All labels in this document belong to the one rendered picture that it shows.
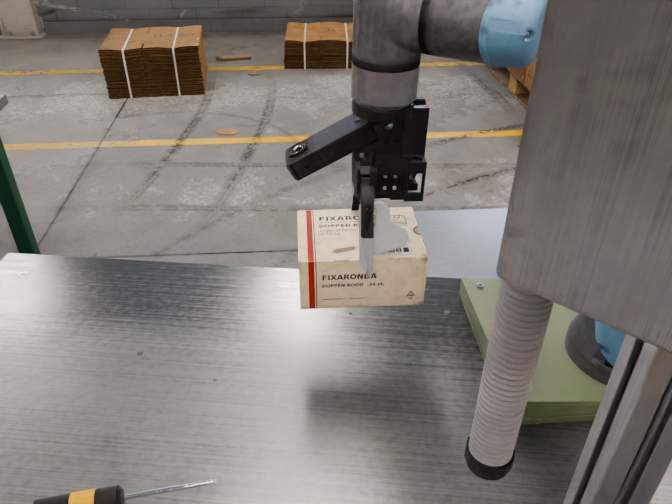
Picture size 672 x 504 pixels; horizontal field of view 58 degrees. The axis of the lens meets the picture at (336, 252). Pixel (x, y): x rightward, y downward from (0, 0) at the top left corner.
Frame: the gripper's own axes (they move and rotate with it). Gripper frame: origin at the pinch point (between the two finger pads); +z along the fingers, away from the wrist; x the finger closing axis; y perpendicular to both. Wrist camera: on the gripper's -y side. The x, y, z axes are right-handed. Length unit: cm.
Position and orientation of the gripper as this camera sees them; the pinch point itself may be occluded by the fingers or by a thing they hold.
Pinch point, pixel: (358, 245)
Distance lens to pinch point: 79.9
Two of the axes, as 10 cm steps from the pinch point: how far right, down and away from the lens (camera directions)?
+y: 10.0, -0.2, 0.6
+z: -0.2, 8.2, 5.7
